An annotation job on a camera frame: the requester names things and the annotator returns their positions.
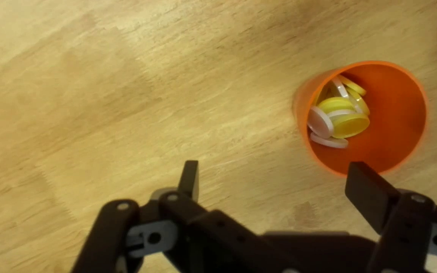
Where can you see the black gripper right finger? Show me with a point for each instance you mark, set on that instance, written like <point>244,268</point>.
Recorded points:
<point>370,195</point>

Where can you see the orange plastic cup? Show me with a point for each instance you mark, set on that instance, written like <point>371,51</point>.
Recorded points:
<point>397,118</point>

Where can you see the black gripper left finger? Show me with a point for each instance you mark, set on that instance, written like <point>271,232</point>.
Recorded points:
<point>188,183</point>

